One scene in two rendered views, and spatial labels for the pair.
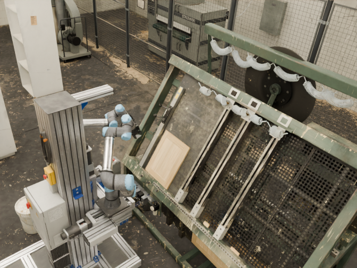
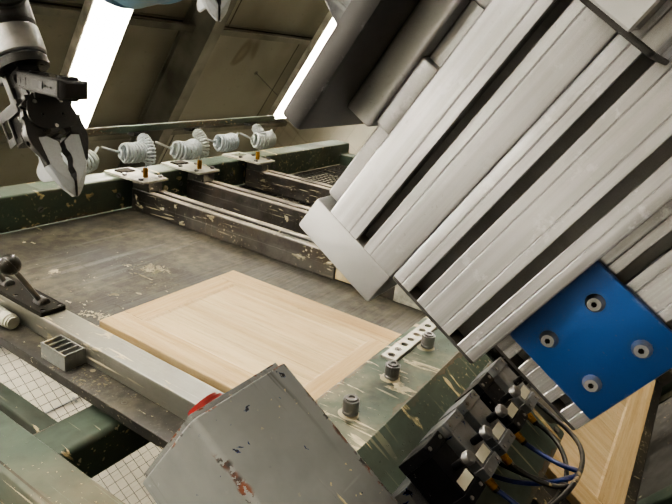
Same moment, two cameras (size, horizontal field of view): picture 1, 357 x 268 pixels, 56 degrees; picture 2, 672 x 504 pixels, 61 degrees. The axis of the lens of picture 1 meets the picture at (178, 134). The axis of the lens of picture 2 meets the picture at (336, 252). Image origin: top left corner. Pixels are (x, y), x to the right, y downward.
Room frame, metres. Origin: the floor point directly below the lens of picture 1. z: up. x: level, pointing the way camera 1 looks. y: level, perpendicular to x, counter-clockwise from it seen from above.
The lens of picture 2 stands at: (2.70, 1.23, 0.84)
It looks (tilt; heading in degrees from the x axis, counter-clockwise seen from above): 14 degrees up; 257
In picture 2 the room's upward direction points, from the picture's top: 42 degrees counter-clockwise
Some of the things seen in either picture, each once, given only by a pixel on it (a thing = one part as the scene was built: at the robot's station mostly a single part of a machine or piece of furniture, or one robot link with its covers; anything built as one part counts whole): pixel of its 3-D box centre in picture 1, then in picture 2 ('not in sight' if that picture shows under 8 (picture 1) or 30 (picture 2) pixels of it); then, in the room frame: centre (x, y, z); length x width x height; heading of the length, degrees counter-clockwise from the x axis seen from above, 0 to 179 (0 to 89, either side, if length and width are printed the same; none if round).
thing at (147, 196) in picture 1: (141, 198); (499, 429); (2.49, 0.33, 0.69); 0.50 x 0.14 x 0.24; 43
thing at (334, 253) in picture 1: (272, 206); not in sight; (2.22, -0.93, 1.00); 1.30 x 0.05 x 0.04; 43
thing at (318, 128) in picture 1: (329, 184); not in sight; (2.17, -1.32, 1.38); 0.70 x 0.15 x 0.85; 43
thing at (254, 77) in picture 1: (275, 89); not in sight; (2.93, -0.89, 1.85); 0.80 x 0.06 x 0.80; 43
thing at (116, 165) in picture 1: (113, 166); (271, 496); (2.77, 0.68, 0.84); 0.12 x 0.12 x 0.18; 43
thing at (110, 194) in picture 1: (112, 189); not in sight; (2.06, 0.52, 1.20); 0.13 x 0.12 x 0.14; 95
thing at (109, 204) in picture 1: (112, 199); not in sight; (2.06, 0.53, 1.09); 0.15 x 0.15 x 0.10
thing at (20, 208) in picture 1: (31, 211); not in sight; (2.57, 1.60, 0.24); 0.32 x 0.30 x 0.47; 43
